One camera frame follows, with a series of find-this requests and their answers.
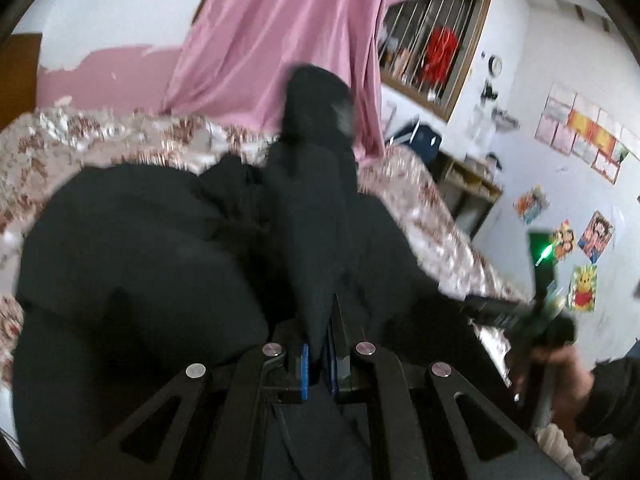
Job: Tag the red hanging garment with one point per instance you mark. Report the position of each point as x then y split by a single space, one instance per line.
441 54

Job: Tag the barred window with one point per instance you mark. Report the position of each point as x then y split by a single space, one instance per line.
430 45

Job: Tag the person's right hand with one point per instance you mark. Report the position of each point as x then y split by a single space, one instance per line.
565 380

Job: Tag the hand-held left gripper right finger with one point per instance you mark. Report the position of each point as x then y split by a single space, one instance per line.
331 366

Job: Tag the pink curtain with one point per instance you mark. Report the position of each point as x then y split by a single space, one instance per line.
280 35

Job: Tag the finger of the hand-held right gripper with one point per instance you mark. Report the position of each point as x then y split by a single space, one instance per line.
495 307

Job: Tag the black garment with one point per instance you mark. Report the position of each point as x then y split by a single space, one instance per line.
150 260

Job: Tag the floral bedspread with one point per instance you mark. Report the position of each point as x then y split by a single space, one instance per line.
115 135

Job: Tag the yellow bear wall poster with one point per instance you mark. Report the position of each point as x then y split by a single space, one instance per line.
583 287

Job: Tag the navy bag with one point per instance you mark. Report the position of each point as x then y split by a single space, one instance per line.
419 137

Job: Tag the round wall clock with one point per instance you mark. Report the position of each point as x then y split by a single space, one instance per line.
495 64

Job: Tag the wooden shelf unit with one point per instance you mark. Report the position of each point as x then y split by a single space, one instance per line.
472 185

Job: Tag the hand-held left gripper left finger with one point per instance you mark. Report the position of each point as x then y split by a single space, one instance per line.
304 371

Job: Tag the person's right forearm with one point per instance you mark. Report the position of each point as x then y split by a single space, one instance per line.
612 400

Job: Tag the wooden headboard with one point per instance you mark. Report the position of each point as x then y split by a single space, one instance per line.
20 77

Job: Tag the group of wall certificates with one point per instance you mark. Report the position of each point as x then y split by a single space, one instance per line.
582 132

